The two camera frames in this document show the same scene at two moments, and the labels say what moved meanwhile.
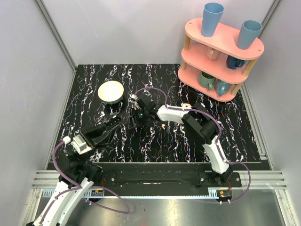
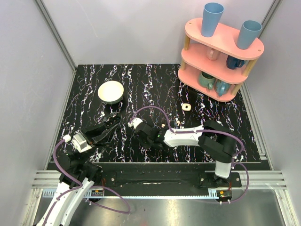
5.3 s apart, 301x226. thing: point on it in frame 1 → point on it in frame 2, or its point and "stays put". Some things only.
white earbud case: x=186 y=105 stays put
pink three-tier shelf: x=215 y=67 stays put
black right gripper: x=138 y=124 → x=145 y=145
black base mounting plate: x=165 y=176 stays put
